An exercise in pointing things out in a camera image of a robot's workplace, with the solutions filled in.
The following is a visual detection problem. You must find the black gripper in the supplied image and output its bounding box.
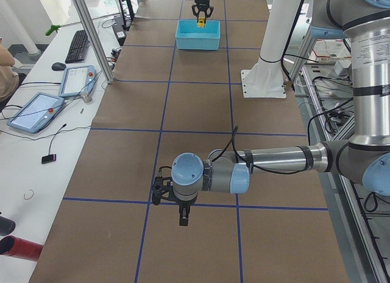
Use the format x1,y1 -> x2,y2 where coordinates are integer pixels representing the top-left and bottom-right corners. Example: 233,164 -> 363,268
191,0 -> 213,20
176,197 -> 197,226

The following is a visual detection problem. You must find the yellow beetle toy car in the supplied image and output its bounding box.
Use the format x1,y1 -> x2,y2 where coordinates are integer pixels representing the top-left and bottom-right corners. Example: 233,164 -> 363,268
197,17 -> 206,28

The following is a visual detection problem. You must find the light blue plastic bin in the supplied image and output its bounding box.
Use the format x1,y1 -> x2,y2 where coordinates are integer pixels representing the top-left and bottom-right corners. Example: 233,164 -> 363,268
175,19 -> 221,51

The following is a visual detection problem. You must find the brown paper table mat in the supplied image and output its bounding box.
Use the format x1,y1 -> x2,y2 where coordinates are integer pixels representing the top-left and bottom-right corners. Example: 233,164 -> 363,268
30,0 -> 349,282

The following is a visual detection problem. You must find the black keyboard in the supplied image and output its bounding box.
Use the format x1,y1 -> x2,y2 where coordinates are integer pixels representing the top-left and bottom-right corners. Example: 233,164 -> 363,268
65,30 -> 89,64

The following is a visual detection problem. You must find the far blue teach pendant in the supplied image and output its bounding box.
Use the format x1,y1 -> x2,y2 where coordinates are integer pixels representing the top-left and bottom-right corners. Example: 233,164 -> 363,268
58,65 -> 96,98

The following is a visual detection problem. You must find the blue teach pendant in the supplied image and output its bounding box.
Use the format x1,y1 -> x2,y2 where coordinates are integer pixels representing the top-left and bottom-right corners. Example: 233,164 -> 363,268
7,93 -> 65,134
58,65 -> 96,98

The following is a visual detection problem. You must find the small silver metal cylinder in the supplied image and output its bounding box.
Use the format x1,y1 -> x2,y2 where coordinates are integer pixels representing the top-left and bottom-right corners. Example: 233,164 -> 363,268
80,91 -> 92,103

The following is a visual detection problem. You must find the black computer mouse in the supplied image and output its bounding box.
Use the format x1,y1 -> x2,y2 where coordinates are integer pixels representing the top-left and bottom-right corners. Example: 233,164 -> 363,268
51,62 -> 66,71

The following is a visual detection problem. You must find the red cylinder tube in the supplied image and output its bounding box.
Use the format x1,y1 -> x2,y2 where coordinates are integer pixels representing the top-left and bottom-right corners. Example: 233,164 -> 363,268
1,236 -> 43,262

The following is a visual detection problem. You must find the near blue teach pendant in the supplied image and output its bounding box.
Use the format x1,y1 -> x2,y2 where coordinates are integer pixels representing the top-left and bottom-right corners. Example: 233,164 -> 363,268
7,93 -> 65,134

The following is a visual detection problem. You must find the black cylinder tube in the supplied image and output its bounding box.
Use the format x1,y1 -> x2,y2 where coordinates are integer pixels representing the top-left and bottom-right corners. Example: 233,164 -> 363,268
0,216 -> 16,236

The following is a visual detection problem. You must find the seated person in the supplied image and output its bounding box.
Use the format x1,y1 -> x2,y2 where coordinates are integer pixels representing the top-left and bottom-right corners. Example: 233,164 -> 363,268
0,44 -> 27,110

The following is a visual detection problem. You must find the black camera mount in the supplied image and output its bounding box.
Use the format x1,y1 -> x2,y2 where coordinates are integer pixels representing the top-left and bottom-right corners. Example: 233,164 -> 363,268
152,166 -> 175,206

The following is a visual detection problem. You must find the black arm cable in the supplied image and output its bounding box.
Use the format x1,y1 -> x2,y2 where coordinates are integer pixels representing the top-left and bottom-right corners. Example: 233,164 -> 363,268
211,125 -> 314,175

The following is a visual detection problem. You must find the white pillar with base plate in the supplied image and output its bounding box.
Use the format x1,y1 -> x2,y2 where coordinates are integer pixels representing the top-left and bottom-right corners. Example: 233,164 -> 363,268
241,0 -> 304,99

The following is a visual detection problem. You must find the aluminium frame post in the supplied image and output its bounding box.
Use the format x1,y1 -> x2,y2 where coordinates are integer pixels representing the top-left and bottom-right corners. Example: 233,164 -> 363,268
72,0 -> 114,84

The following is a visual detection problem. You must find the small black device with cable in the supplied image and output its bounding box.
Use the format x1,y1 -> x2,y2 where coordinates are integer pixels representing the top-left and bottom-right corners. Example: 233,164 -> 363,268
41,153 -> 57,164

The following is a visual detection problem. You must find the green handled tool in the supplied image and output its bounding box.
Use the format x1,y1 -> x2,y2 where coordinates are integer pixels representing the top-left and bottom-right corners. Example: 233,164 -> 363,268
45,24 -> 61,37

